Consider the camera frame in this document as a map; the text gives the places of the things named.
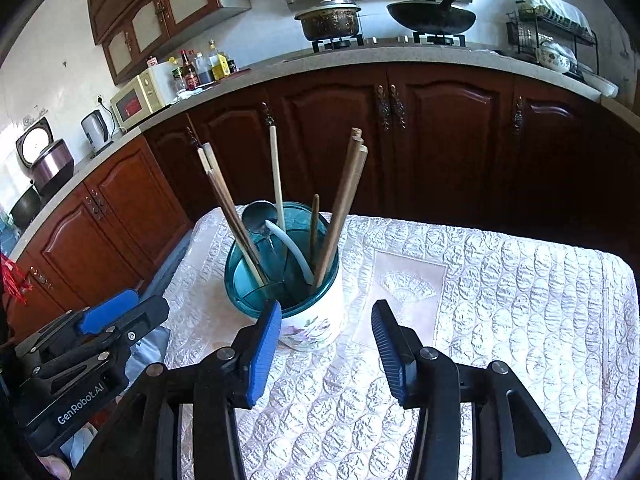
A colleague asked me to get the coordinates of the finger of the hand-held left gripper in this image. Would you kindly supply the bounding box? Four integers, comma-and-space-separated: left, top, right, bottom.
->
12, 289, 141, 361
32, 296, 171, 381

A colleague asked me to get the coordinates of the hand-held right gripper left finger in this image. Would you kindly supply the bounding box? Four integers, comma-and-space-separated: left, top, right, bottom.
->
72, 299, 283, 480

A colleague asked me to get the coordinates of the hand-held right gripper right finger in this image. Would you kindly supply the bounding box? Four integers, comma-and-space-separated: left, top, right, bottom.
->
371, 299, 583, 480

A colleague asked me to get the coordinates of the white floral utensil holder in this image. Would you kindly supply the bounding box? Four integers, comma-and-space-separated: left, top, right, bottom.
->
223, 201, 346, 350

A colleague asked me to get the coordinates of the dark wooden chopstick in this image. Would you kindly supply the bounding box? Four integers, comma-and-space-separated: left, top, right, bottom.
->
307, 193, 321, 266

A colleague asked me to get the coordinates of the light round wooden chopstick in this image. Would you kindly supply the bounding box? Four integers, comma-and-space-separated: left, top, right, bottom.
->
269, 125, 287, 233

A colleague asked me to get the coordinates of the person's left hand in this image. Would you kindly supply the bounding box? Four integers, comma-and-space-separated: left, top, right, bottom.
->
40, 452, 73, 480

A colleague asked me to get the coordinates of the red tassel ornament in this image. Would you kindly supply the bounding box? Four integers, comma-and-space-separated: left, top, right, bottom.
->
0, 252, 32, 307

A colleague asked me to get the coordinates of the pale plastic spoon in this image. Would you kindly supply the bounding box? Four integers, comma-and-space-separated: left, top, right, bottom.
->
264, 219, 316, 286

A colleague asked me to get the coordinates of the white quilted tablecloth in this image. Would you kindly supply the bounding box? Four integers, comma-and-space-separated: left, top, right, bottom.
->
162, 205, 640, 480

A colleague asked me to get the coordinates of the dark round pot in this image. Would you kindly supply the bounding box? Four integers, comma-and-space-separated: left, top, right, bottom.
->
9, 185, 43, 228

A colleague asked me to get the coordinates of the metal spoon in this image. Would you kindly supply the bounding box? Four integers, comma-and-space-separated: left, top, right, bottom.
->
242, 200, 277, 256

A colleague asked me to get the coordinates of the rice cooker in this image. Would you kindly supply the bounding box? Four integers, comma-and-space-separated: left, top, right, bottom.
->
15, 116, 76, 197

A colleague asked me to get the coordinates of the white electric kettle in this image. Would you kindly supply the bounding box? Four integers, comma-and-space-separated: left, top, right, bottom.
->
81, 109, 115, 157

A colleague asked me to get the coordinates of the cream microwave oven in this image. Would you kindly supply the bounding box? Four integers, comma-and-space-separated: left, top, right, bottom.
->
109, 69, 167, 131

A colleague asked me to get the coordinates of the dark wooden base cabinet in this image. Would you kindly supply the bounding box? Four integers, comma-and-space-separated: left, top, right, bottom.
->
142, 62, 640, 256

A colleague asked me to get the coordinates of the white box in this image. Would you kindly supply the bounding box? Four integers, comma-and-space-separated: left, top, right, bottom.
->
149, 61, 175, 107

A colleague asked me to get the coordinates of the cluster of condiment bottles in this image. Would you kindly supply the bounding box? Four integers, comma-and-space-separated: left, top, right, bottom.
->
169, 39, 241, 97

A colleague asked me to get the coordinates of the grey stone countertop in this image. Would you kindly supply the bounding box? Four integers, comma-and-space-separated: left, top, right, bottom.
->
7, 42, 640, 261

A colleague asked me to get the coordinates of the gas stove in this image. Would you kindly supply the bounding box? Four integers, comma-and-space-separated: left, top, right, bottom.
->
311, 31, 467, 54

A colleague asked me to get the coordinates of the black wok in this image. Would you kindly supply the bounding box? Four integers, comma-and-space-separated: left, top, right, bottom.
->
386, 0, 477, 35

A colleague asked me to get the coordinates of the metal cooking pot with lid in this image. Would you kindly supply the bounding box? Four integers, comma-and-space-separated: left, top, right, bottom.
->
294, 0, 362, 42

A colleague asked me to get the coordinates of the floral ceramic bowl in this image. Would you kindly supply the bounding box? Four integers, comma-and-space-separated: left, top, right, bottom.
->
537, 40, 577, 73

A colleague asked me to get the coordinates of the white bowl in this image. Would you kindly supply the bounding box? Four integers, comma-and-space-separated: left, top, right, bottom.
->
579, 71, 620, 98

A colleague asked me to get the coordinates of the white plastic bag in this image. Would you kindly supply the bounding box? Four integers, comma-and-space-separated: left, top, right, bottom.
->
516, 0, 587, 26

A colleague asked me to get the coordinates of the black wire dish rack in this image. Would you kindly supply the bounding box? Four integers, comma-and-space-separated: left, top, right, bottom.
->
506, 7, 599, 80

